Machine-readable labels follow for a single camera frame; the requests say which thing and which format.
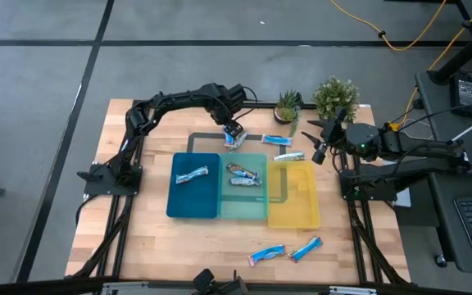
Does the white metal bracket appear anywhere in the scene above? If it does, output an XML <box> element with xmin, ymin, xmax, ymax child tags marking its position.
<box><xmin>101</xmin><ymin>281</ymin><xmax>151</xmax><ymax>295</ymax></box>
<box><xmin>329</xmin><ymin>285</ymin><xmax>379</xmax><ymax>295</ymax></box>

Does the black desk cable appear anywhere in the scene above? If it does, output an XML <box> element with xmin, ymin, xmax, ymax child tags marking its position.
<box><xmin>389</xmin><ymin>98</ymin><xmax>472</xmax><ymax>126</ymax></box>

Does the black power adapter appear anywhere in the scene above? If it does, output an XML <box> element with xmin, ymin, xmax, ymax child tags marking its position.
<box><xmin>450</xmin><ymin>72</ymin><xmax>472</xmax><ymax>119</ymax></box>

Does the blue white granola bar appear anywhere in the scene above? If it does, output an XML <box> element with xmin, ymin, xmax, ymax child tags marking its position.
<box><xmin>175</xmin><ymin>165</ymin><xmax>210</xmax><ymax>185</ymax></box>

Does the bushy flowering plant in pot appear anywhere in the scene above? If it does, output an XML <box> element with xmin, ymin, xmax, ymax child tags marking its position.
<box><xmin>311</xmin><ymin>75</ymin><xmax>361</xmax><ymax>124</ymax></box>

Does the yellow extension cable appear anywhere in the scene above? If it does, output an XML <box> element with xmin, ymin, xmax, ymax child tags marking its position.
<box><xmin>387</xmin><ymin>0</ymin><xmax>472</xmax><ymax>132</ymax></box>
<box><xmin>329</xmin><ymin>0</ymin><xmax>449</xmax><ymax>52</ymax></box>

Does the black camera device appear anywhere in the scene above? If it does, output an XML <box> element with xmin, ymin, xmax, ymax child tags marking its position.
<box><xmin>193</xmin><ymin>268</ymin><xmax>249</xmax><ymax>295</ymax></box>

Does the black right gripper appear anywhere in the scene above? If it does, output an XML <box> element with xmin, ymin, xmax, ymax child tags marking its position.
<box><xmin>301</xmin><ymin>118</ymin><xmax>348</xmax><ymax>151</ymax></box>

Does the dark multicolour granola bar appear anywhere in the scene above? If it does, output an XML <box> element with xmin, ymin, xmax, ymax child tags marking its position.
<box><xmin>225</xmin><ymin>162</ymin><xmax>261</xmax><ymax>180</ymax></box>

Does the yellow plastic bin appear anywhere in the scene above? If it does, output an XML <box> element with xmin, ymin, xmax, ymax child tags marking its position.
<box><xmin>266</xmin><ymin>160</ymin><xmax>321</xmax><ymax>229</ymax></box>

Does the dark blue plastic bin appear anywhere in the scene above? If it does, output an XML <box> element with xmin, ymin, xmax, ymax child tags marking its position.
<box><xmin>166</xmin><ymin>152</ymin><xmax>221</xmax><ymax>219</ymax></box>

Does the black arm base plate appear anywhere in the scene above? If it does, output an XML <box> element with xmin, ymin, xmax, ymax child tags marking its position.
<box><xmin>83</xmin><ymin>163</ymin><xmax>143</xmax><ymax>197</ymax></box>
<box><xmin>338</xmin><ymin>167</ymin><xmax>399</xmax><ymax>202</ymax></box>

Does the succulent plant in dark pot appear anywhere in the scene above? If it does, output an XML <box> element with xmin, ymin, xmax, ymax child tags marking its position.
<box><xmin>273</xmin><ymin>88</ymin><xmax>305</xmax><ymax>138</ymax></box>

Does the black crossbar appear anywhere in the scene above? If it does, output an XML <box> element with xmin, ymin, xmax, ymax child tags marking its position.
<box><xmin>0</xmin><ymin>277</ymin><xmax>472</xmax><ymax>295</ymax></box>

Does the teal plastic bin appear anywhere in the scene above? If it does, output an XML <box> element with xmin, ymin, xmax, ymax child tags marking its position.
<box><xmin>218</xmin><ymin>152</ymin><xmax>270</xmax><ymax>221</ymax></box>

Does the black desk leg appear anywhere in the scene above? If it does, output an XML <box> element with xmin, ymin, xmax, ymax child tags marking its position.
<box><xmin>426</xmin><ymin>16</ymin><xmax>472</xmax><ymax>85</ymax></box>

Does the black aluminium table frame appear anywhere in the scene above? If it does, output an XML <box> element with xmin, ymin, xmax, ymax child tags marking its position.
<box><xmin>66</xmin><ymin>98</ymin><xmax>411</xmax><ymax>288</ymax></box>

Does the silver green granola bar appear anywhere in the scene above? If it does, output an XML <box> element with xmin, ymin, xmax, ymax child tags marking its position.
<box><xmin>273</xmin><ymin>151</ymin><xmax>306</xmax><ymax>162</ymax></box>

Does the black desk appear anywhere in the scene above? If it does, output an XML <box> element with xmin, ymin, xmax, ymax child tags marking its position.
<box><xmin>414</xmin><ymin>71</ymin><xmax>472</xmax><ymax>274</ymax></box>

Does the silver brown granola bar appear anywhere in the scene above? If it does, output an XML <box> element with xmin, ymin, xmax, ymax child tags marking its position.
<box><xmin>229</xmin><ymin>175</ymin><xmax>263</xmax><ymax>188</ymax></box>

